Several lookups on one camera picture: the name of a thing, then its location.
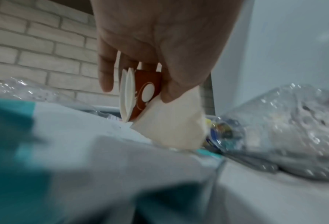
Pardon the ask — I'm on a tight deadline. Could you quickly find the person's left hand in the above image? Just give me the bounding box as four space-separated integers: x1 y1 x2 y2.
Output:
89 0 246 104

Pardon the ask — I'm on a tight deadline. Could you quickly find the crushed orange paper cup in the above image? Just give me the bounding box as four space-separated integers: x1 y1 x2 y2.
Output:
117 51 164 123

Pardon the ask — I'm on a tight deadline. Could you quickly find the white paper napkin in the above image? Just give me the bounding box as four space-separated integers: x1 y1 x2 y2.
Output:
130 85 207 150

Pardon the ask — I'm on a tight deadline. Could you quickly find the crumpled clear plastic bottle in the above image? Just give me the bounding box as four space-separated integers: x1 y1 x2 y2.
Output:
0 76 105 114
206 83 329 182

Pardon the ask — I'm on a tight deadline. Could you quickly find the teal and white plastic bag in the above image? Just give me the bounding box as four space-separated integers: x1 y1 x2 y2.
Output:
0 96 226 224

